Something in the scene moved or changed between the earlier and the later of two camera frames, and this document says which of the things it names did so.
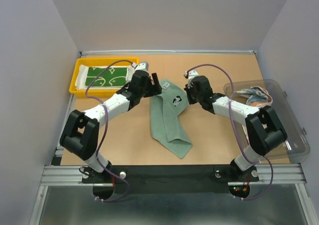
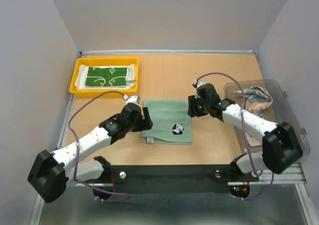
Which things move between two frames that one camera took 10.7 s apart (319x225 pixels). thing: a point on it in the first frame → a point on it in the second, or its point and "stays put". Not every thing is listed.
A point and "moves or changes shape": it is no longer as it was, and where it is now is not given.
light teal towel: (165, 109) moves or changes shape
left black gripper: (156, 89) → (147, 123)
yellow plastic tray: (106, 61) stays put
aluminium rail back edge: (113, 52) stays put
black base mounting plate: (170, 179) stays put
